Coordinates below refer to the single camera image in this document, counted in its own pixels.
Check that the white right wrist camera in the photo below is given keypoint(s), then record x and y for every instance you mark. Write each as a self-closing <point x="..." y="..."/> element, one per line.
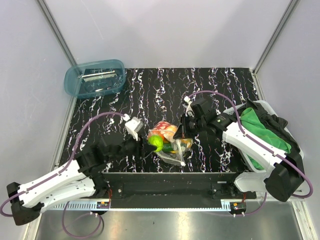
<point x="188" y="109"/>

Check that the white laundry basket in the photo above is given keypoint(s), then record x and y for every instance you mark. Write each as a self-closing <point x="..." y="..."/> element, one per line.
<point x="256" y="153"/>

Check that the blue transparent plastic container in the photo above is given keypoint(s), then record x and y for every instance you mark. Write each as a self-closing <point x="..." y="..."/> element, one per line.
<point x="95" y="79"/>

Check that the yellow fake fruit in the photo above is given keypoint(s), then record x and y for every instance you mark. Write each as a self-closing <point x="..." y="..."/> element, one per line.
<point x="186" y="144"/>

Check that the green fake lime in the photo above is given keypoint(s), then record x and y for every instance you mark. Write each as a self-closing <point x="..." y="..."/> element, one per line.
<point x="156" y="141"/>

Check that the dark green fake cucumber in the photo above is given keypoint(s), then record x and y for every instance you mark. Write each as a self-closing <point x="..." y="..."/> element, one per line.
<point x="168" y="148"/>

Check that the clear polka dot zip bag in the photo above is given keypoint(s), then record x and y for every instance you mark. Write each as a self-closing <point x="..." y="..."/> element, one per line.
<point x="176" y="158"/>

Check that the black cloth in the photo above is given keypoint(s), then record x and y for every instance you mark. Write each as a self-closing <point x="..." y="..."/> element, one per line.
<point x="271" y="121"/>

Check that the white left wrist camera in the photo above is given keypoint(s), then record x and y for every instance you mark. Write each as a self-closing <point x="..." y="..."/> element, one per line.
<point x="133" y="125"/>

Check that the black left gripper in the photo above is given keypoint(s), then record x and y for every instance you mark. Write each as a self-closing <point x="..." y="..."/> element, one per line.
<point x="142" y="148"/>

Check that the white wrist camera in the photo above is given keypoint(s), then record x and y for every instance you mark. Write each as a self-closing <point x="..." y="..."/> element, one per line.
<point x="188" y="109"/>
<point x="133" y="125"/>

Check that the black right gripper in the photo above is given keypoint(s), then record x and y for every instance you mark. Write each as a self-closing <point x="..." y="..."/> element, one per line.
<point x="182" y="132"/>

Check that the orange fake fruit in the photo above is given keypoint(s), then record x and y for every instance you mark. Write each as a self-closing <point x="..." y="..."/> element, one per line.
<point x="169" y="131"/>

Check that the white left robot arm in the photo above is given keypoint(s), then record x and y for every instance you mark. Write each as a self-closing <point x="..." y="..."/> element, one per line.
<point x="82" y="177"/>

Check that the red fake apple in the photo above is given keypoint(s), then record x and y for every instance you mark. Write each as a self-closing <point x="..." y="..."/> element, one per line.
<point x="161" y="126"/>

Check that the green cloth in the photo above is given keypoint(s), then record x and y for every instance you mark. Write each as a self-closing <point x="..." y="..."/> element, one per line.
<point x="251" y="122"/>

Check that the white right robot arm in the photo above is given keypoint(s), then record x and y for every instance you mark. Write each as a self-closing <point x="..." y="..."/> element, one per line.
<point x="280" y="176"/>

